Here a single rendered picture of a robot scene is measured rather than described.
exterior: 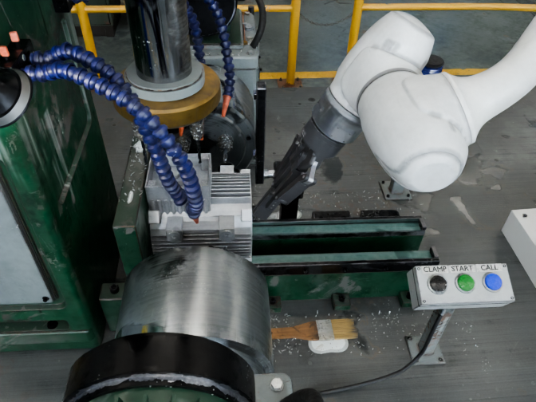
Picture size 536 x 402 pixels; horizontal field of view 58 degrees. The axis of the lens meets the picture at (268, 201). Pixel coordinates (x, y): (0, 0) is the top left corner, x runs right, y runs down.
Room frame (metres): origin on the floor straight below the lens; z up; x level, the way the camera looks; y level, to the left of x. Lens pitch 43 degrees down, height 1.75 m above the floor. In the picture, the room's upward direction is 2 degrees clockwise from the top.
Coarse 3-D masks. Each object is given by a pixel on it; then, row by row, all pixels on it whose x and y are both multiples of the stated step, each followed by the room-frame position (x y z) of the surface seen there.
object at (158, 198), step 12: (168, 156) 0.77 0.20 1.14; (192, 156) 0.77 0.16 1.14; (204, 168) 0.76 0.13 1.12; (156, 180) 0.72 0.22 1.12; (180, 180) 0.71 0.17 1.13; (156, 192) 0.67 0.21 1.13; (204, 192) 0.68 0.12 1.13; (156, 204) 0.67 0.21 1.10; (168, 204) 0.67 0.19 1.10; (204, 204) 0.67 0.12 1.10
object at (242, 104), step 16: (224, 80) 1.05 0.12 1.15; (240, 80) 1.10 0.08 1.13; (240, 96) 1.02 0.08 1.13; (240, 112) 0.95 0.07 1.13; (176, 128) 0.93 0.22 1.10; (208, 128) 0.93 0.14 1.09; (224, 128) 0.94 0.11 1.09; (240, 128) 0.94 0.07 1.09; (192, 144) 0.93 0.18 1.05; (208, 144) 0.93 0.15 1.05; (224, 144) 0.91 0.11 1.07; (240, 144) 0.94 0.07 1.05; (224, 160) 0.86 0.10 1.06; (240, 160) 0.94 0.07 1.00
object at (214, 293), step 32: (160, 256) 0.49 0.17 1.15; (192, 256) 0.49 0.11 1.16; (224, 256) 0.50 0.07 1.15; (128, 288) 0.46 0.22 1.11; (160, 288) 0.43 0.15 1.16; (192, 288) 0.43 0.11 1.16; (224, 288) 0.44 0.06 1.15; (256, 288) 0.47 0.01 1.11; (128, 320) 0.39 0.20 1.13; (160, 320) 0.38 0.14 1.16; (192, 320) 0.37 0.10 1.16; (224, 320) 0.38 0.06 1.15; (256, 320) 0.41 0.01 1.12; (256, 352) 0.36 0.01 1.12
